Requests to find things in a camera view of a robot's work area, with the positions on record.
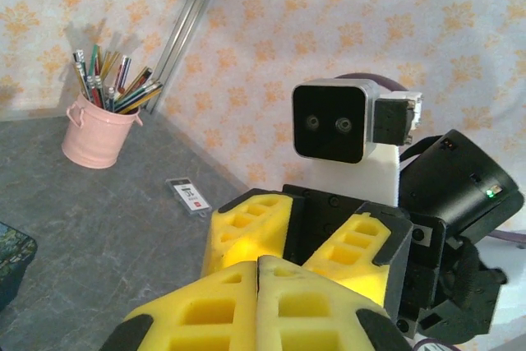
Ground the green pencil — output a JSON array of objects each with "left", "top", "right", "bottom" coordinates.
[{"left": 88, "top": 44, "right": 101, "bottom": 81}]

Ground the black pencil silver ferrule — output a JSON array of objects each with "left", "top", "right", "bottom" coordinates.
[{"left": 72, "top": 49, "right": 92, "bottom": 101}]

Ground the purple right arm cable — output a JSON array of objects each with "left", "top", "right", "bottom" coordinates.
[{"left": 333, "top": 72, "right": 526, "bottom": 351}]

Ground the bundle of pencils and pens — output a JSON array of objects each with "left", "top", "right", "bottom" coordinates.
[{"left": 114, "top": 81, "right": 164, "bottom": 114}]

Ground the black yellow striped pencil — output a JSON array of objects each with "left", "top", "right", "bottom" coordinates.
[{"left": 121, "top": 66, "right": 153, "bottom": 97}]

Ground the red white striped pencil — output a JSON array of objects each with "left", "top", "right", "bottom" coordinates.
[{"left": 116, "top": 56, "right": 133, "bottom": 95}]

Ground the pink metal bucket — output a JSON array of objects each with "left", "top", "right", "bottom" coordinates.
[{"left": 61, "top": 93, "right": 144, "bottom": 170}]

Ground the starry night painting tin box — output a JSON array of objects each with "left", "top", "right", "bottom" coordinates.
[{"left": 0, "top": 221, "right": 39, "bottom": 313}]

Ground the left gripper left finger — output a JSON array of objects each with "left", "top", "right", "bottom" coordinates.
[{"left": 98, "top": 261, "right": 259, "bottom": 351}]

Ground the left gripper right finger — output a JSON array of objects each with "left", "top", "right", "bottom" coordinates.
[{"left": 256, "top": 255, "right": 414, "bottom": 351}]

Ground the memory card in clear case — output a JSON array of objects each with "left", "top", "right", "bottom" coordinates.
[{"left": 165, "top": 177, "right": 211, "bottom": 219}]

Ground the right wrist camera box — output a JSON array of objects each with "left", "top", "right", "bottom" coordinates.
[{"left": 291, "top": 78, "right": 424, "bottom": 165}]

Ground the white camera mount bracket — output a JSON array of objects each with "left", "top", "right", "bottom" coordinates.
[{"left": 311, "top": 143, "right": 403, "bottom": 209}]

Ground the aluminium frame post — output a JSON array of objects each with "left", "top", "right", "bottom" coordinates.
[{"left": 146, "top": 0, "right": 233, "bottom": 116}]

